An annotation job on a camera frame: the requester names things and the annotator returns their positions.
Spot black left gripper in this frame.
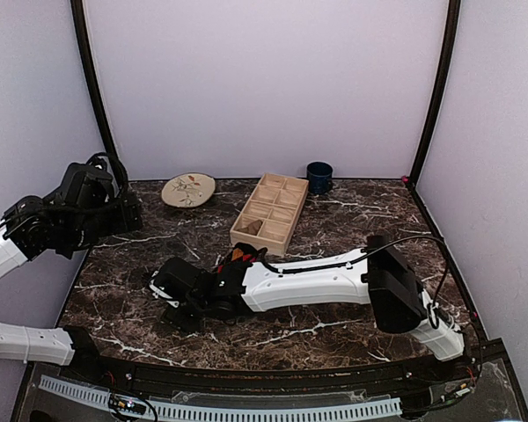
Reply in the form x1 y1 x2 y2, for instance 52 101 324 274
63 192 143 251

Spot argyle patterned sock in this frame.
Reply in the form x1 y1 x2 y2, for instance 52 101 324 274
213 242 268 273

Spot tan beige sock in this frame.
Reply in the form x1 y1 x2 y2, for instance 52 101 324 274
238 220 263 236

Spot wooden compartment tray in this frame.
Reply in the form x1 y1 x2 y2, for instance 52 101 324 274
230 173 309 257

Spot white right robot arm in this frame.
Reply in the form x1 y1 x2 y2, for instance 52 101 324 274
149 236 466 382

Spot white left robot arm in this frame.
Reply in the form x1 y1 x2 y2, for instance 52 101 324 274
0 152 143 383

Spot cream floral plate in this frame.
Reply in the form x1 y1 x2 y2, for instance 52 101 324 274
161 173 216 208

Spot dark blue mug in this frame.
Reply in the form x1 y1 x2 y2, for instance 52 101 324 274
306 162 334 195

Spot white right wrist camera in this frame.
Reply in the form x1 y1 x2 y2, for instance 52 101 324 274
149 271 180 308

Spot white slotted cable duct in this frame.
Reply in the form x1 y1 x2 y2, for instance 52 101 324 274
38 375 403 421

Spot black left frame post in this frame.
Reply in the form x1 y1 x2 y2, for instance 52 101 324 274
70 0 125 183

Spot black frame post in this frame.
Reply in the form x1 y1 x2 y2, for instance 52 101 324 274
407 0 462 186
70 0 125 183

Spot black right frame post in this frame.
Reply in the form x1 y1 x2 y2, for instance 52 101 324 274
407 0 462 186

